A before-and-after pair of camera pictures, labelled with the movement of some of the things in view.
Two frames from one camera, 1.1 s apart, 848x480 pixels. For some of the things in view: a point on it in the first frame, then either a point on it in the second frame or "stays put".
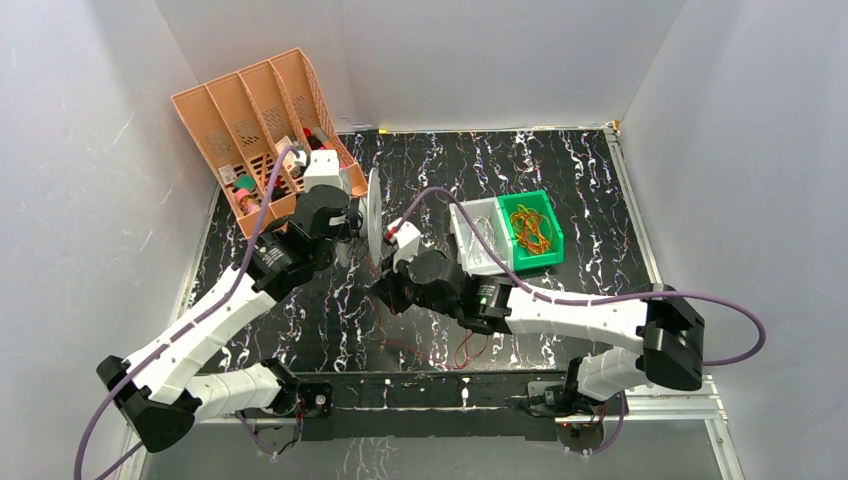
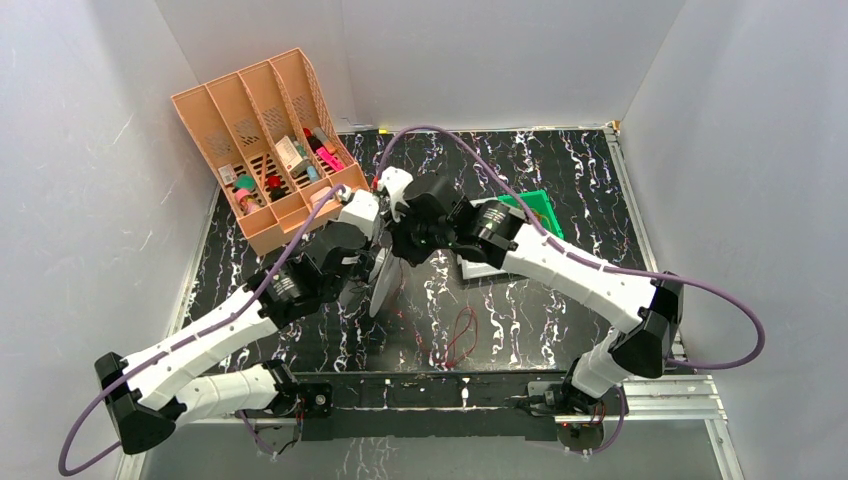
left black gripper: [354, 221] → [361, 263]
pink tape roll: [247, 201] stays put
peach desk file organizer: [244, 120] stays put
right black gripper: [387, 288] → [401, 244]
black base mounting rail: [424, 405] stays put
